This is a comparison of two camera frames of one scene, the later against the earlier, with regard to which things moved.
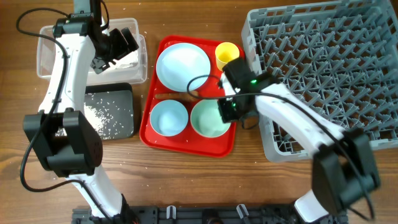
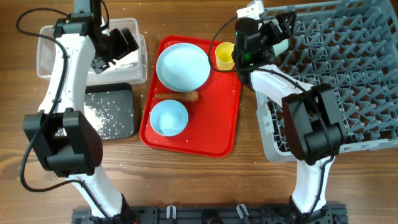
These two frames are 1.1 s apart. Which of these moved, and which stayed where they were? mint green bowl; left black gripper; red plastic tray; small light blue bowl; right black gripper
Moved: mint green bowl; right black gripper
Stayed: small light blue bowl; red plastic tray; left black gripper
